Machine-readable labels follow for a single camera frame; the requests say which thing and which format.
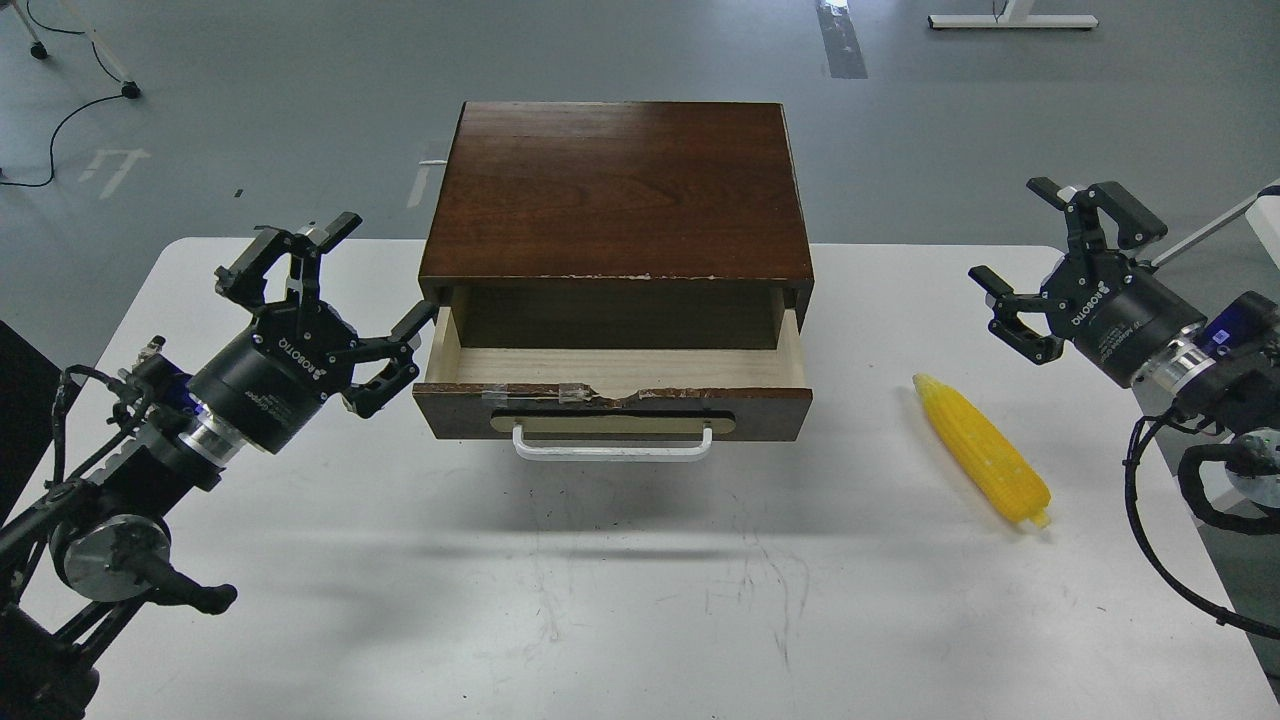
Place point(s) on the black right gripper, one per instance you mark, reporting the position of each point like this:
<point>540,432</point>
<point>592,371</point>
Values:
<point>1115,312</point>

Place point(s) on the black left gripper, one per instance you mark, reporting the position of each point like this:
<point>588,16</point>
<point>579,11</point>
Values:
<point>272,378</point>

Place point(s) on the yellow toy corn cob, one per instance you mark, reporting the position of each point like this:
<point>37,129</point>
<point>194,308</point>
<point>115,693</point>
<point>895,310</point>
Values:
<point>1013,487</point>

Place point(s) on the wooden drawer with white handle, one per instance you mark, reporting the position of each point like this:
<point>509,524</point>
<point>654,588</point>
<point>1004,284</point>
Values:
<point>611,362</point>

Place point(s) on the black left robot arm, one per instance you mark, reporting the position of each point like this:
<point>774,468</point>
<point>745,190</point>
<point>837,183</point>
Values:
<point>84,558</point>

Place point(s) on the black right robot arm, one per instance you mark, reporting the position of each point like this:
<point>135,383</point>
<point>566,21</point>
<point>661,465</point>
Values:
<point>1220,374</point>

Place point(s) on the dark wooden drawer cabinet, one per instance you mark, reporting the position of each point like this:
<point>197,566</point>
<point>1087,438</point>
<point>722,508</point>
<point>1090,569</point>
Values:
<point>620,196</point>

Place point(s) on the white table leg base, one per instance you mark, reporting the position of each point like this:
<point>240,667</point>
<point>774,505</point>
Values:
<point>1014,15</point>

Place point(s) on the white frame with caster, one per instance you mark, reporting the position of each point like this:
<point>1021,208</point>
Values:
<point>1262,213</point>

